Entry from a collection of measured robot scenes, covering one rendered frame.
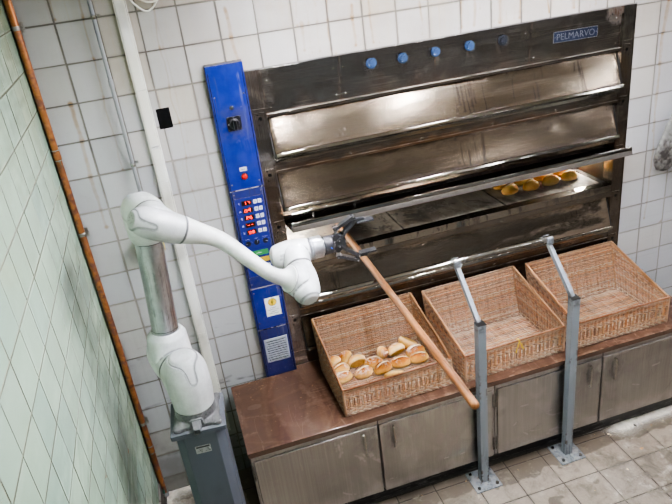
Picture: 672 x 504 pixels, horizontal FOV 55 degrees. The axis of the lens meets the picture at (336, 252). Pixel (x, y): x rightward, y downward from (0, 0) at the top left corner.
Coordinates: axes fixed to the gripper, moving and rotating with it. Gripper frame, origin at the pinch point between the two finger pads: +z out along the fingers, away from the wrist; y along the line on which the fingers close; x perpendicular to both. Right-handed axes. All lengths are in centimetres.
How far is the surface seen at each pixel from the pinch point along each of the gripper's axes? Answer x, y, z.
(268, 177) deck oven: -55, -13, -29
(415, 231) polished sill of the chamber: -55, 31, 40
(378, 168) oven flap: -56, -6, 23
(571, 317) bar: 4, 63, 91
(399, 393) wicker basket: -6, 87, 7
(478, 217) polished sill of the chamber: -55, 32, 75
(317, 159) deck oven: -55, -17, -6
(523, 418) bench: -1, 120, 70
